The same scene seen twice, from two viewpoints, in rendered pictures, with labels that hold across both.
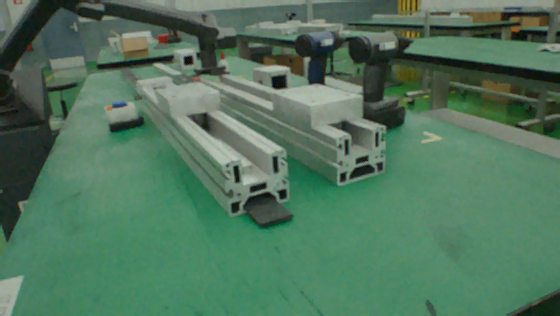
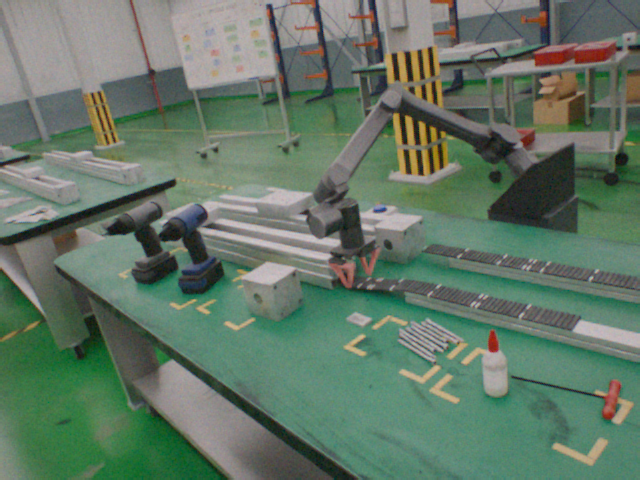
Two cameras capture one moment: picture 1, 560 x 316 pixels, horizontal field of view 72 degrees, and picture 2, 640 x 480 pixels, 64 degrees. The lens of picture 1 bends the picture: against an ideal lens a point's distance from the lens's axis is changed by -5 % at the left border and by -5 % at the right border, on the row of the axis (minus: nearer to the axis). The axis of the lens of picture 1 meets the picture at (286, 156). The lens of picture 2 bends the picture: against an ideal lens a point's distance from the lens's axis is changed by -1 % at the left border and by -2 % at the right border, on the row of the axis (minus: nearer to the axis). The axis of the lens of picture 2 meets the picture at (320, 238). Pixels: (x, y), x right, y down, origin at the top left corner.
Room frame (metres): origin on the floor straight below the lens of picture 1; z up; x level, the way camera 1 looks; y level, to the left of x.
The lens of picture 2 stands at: (2.47, -0.17, 1.37)
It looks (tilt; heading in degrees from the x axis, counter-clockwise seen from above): 21 degrees down; 163
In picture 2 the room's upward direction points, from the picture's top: 11 degrees counter-clockwise
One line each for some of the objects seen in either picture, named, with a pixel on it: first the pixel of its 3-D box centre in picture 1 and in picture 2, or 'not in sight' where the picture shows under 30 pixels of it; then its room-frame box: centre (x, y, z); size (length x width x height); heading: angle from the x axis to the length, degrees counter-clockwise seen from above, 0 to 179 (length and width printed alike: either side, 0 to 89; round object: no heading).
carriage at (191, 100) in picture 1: (187, 104); (285, 207); (0.91, 0.22, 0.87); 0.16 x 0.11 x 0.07; 26
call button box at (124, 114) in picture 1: (125, 115); (379, 220); (1.11, 0.45, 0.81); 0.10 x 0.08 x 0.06; 116
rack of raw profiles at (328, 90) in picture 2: not in sight; (310, 47); (-8.65, 3.88, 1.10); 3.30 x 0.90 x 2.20; 21
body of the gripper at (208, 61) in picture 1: (209, 61); (351, 237); (1.40, 0.24, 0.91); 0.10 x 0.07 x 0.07; 116
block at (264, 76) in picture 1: (269, 83); (276, 288); (1.37, 0.04, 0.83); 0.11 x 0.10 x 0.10; 119
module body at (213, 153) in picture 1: (190, 125); (288, 221); (0.91, 0.22, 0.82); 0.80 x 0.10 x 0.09; 26
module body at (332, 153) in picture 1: (264, 111); (243, 243); (1.00, 0.05, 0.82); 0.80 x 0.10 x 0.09; 26
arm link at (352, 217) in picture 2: (208, 43); (345, 214); (1.40, 0.23, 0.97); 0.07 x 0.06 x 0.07; 111
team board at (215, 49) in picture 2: not in sight; (232, 81); (-4.66, 1.26, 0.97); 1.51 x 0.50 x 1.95; 41
